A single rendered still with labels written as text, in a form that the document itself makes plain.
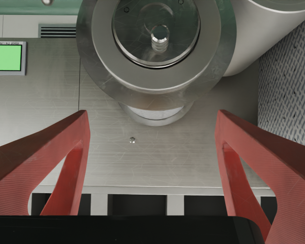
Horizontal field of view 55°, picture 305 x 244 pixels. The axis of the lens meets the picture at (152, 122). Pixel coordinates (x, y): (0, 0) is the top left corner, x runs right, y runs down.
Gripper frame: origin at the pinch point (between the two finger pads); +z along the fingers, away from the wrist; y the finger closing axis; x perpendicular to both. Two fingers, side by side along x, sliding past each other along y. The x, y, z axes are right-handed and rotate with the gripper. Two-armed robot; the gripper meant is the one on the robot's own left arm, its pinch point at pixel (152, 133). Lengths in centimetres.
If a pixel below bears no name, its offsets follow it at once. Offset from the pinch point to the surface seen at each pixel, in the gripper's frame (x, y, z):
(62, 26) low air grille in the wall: 88, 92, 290
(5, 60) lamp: 17, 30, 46
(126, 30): 0.6, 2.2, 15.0
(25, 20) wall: 84, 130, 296
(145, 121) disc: 22.3, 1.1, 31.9
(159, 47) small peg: 1.3, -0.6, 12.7
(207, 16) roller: -0.1, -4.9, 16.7
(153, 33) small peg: -0.2, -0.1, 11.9
